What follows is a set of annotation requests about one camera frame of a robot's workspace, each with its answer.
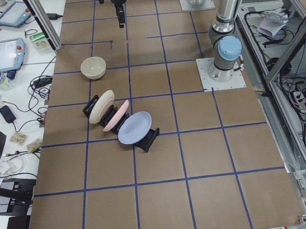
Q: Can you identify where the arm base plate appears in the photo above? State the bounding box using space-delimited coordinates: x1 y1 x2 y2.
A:
179 0 215 12
196 57 247 92

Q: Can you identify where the pink plate in rack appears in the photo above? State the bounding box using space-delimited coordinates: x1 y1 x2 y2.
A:
102 100 129 132

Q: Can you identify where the lower teach pendant tablet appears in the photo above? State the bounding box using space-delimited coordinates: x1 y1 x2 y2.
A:
0 38 26 72

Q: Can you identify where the teach pendant tablet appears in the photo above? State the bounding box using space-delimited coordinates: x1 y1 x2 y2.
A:
0 1 31 28
0 38 26 72

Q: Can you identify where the green white cardboard box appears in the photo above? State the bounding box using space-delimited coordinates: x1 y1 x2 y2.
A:
29 32 49 50

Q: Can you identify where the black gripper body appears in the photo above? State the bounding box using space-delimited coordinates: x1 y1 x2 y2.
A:
110 0 129 15

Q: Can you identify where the black smartphone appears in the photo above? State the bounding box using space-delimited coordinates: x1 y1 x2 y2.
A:
0 105 16 123

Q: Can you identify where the beige ceramic bowl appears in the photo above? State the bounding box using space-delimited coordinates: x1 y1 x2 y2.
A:
80 57 106 80

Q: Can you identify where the black power adapter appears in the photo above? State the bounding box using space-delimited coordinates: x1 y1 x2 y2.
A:
32 76 52 89

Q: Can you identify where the cream plate in rack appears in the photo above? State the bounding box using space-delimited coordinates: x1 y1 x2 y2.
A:
89 90 115 124

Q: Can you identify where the black dish rack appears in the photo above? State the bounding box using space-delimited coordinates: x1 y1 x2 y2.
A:
82 95 160 152

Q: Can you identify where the upper teach pendant tablet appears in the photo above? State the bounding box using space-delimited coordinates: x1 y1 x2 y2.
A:
0 1 31 28

